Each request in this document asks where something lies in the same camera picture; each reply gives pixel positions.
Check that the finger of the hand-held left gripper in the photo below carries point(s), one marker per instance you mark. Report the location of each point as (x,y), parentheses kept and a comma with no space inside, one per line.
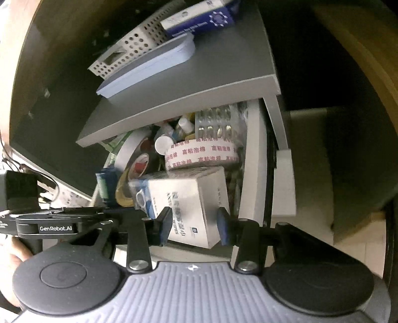
(124,214)

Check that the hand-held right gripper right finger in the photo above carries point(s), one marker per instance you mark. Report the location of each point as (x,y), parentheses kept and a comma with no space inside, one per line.
(224,226)

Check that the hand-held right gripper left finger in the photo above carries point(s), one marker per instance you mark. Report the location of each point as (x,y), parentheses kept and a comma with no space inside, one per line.
(164,225)

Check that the white cardboard box blue print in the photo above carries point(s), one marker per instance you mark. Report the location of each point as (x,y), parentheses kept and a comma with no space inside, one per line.
(192,198)

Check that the white cabinet drawer with lock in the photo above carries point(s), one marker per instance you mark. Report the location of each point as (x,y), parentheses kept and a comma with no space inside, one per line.
(253,161)

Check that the person's left hand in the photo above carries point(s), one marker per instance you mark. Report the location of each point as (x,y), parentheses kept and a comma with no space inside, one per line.
(12,253)

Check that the yellow tape roll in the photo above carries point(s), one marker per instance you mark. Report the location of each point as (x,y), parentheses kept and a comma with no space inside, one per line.
(122,192)

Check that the blue green packet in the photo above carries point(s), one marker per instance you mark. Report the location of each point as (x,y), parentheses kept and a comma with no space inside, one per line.
(107,183)

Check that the red black tape roll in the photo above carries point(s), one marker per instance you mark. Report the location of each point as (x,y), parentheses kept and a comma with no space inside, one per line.
(141,164)

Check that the large white tape roll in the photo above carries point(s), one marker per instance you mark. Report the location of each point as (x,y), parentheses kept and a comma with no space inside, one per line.
(127,149)

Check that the green white packet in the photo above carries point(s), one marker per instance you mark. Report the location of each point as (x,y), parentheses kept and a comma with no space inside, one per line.
(113,146)

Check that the white bottle cap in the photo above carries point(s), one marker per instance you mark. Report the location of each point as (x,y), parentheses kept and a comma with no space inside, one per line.
(162,144)

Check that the white tape roll red print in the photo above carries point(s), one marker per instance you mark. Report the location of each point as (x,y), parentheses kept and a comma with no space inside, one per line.
(202,149)

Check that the silver pill blister pack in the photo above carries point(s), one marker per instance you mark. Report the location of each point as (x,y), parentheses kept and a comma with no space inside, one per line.
(214,124)

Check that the small white bottle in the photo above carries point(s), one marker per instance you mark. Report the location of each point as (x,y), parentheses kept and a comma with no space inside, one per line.
(186,123)

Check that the light blue plastic tray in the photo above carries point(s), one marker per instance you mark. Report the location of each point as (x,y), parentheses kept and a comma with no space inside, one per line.
(149,66)

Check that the white perforated plastic basket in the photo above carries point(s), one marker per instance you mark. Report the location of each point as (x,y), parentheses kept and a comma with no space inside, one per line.
(136,40)

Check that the purple glove box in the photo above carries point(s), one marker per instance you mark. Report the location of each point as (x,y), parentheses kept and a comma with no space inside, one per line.
(202,17)

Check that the wooden shelf board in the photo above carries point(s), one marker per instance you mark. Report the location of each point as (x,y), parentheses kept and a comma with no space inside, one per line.
(367,46)

